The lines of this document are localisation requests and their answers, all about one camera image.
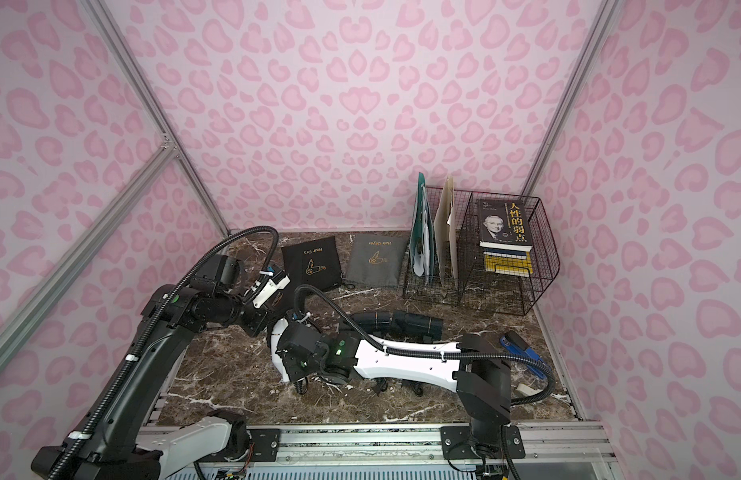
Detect beige file folder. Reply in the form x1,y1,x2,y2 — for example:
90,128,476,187
434,176,459,285

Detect black pouch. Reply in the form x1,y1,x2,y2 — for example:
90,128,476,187
282,236,344,291
262,283,298,328

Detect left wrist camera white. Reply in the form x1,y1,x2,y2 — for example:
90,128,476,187
250,269,290,309

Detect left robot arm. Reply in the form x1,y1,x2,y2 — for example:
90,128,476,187
30,226,286,479

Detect grey hair dryer pouch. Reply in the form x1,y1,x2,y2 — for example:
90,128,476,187
344,233,409,288

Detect dark green hair dryer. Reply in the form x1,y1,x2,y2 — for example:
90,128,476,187
389,311,445,397
338,311,401,396

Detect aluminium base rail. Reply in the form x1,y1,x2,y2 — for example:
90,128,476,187
138,420,626,479

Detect green file folder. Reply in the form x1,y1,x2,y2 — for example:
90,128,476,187
409,172,439,286

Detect dark green hair dryer left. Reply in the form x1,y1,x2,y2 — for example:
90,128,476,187
338,311,401,396

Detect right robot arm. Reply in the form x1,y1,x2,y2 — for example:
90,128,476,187
268,285,556,461

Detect white hair dryer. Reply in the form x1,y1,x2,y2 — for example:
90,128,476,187
268,318,308,395

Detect black portrait book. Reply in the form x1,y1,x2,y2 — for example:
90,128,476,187
477,198,533,252

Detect yellow striped book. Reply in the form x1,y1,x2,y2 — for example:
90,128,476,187
484,251,534,277

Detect dark green hair dryer right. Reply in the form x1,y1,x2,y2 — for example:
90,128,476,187
389,311,445,397

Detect black wire file rack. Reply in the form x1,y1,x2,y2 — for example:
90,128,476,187
403,186,561,316

